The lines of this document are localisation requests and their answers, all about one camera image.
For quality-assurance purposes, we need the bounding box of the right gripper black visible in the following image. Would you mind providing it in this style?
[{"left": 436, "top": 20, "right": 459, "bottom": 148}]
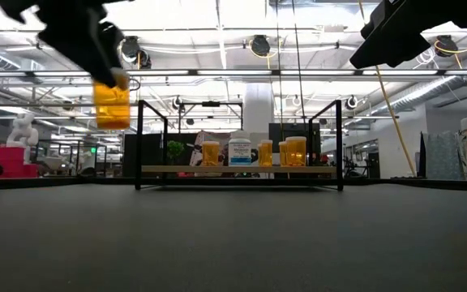
[{"left": 349, "top": 0, "right": 461, "bottom": 69}]

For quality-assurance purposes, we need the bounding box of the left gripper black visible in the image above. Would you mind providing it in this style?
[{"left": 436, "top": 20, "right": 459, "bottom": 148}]
[{"left": 0, "top": 0, "right": 124, "bottom": 89}]

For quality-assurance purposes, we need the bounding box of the white melatonin bottle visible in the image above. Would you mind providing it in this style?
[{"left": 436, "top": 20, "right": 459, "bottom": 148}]
[{"left": 228, "top": 130, "right": 253, "bottom": 167}]

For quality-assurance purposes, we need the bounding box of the white sculpture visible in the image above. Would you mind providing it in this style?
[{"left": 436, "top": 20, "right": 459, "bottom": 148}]
[{"left": 5, "top": 112, "right": 40, "bottom": 149}]

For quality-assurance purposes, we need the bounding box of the teal cloth cover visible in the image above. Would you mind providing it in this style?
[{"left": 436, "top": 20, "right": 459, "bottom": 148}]
[{"left": 418, "top": 130, "right": 464, "bottom": 180}]

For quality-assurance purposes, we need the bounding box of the small green background plant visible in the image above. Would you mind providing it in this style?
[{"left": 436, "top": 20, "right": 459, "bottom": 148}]
[{"left": 166, "top": 140, "right": 186, "bottom": 165}]

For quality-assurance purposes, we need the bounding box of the black background panel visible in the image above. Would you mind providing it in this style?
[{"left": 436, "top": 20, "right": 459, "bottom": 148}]
[{"left": 268, "top": 122, "right": 322, "bottom": 167}]

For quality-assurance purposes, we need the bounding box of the yellow hanging cable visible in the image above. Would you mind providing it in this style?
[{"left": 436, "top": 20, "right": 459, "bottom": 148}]
[{"left": 357, "top": 0, "right": 418, "bottom": 178}]

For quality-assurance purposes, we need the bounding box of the wooden shelf black metal frame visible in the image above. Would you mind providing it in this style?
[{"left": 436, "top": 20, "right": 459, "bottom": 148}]
[{"left": 135, "top": 99, "right": 345, "bottom": 191}]

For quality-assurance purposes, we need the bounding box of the black aluminium table frame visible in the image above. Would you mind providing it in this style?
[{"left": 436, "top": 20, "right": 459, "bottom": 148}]
[{"left": 0, "top": 176, "right": 467, "bottom": 191}]

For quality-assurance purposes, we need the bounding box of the red pedestal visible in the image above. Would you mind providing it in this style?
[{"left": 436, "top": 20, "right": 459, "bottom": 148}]
[{"left": 0, "top": 145, "right": 40, "bottom": 179}]

